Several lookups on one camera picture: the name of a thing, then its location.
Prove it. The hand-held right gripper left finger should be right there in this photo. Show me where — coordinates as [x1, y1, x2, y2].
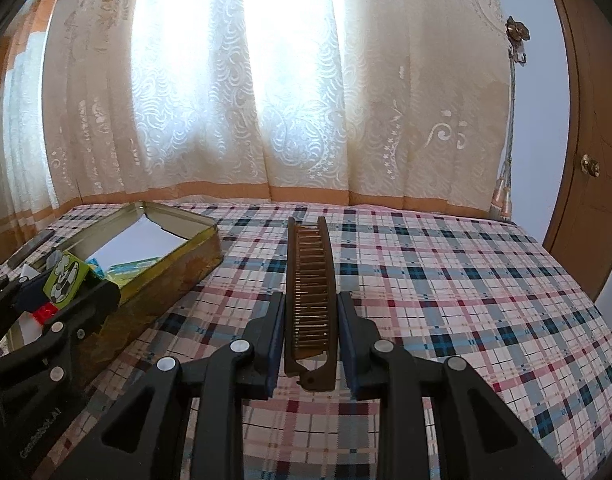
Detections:
[51, 290, 287, 480]

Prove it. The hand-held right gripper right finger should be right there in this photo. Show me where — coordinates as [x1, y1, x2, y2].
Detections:
[336, 291, 567, 480]

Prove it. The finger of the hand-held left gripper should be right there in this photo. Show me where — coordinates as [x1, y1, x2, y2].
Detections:
[0, 278, 53, 317]
[0, 277, 122, 387]

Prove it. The green cartoon cube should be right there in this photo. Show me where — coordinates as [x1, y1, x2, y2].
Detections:
[42, 251, 94, 311]

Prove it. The brown folding comb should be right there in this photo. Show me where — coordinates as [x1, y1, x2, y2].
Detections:
[284, 216, 338, 392]

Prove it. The clear plastic box green label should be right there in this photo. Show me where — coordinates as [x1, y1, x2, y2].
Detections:
[103, 259, 159, 286]

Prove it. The gold metal tin box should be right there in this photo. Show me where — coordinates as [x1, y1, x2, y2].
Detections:
[0, 201, 223, 386]

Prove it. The black remote control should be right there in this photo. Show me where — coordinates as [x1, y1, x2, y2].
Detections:
[6, 229, 57, 268]

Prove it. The white paper liner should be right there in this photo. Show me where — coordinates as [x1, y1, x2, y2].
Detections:
[83, 217, 194, 281]

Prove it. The orange white floral curtain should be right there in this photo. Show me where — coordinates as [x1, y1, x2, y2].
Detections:
[0, 0, 82, 266]

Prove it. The tasselled curtain tieback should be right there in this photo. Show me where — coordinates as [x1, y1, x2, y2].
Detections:
[491, 57, 519, 221]

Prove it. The cream lace curtain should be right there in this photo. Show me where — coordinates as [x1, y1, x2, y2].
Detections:
[43, 0, 517, 221]

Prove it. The brown wooden door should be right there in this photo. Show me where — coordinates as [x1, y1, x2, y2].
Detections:
[538, 0, 612, 306]

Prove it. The brass curtain hook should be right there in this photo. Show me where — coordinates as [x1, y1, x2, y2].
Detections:
[506, 16, 531, 66]

